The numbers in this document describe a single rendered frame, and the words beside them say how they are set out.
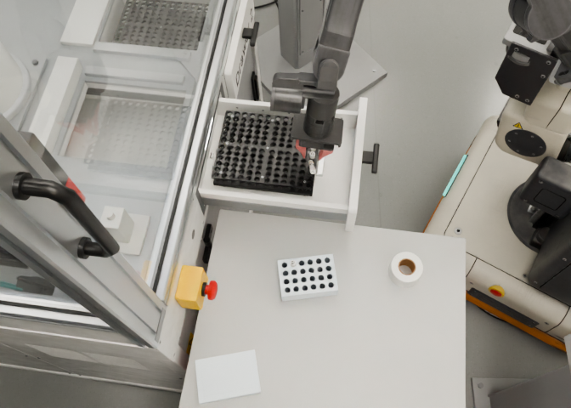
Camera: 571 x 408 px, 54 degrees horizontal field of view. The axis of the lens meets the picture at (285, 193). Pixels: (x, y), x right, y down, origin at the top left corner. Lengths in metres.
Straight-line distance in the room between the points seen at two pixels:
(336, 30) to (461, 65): 1.66
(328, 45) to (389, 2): 1.81
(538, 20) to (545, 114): 0.45
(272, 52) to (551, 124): 1.39
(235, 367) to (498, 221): 1.07
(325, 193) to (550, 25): 0.56
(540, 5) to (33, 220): 0.83
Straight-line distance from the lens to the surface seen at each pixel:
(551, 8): 1.06
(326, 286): 1.25
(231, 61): 1.38
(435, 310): 1.30
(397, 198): 2.23
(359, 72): 2.49
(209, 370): 1.24
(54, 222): 0.64
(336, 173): 1.31
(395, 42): 2.66
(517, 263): 1.93
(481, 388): 2.08
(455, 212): 1.94
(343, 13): 1.01
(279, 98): 1.05
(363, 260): 1.31
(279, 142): 1.27
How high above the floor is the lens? 1.99
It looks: 64 degrees down
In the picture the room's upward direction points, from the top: 4 degrees counter-clockwise
